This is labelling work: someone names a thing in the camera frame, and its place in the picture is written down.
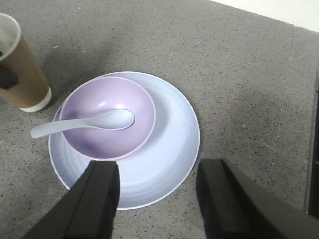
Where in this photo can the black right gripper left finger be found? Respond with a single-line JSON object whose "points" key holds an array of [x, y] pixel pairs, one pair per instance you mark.
{"points": [[87, 210]]}

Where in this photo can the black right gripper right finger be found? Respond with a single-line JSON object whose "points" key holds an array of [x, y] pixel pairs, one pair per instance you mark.
{"points": [[233, 206]]}

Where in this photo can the light blue plastic spoon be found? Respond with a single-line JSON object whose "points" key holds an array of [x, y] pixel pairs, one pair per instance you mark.
{"points": [[114, 120]]}

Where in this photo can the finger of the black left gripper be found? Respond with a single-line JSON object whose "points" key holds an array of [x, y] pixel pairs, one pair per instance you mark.
{"points": [[8, 78]]}

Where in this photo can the purple plastic bowl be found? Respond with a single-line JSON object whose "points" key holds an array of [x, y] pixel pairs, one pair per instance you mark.
{"points": [[102, 95]]}

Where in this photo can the light blue plastic plate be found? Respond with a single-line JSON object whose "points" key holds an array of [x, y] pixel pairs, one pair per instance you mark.
{"points": [[154, 155]]}

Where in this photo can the brown paper cup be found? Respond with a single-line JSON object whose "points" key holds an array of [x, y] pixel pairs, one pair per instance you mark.
{"points": [[33, 92]]}

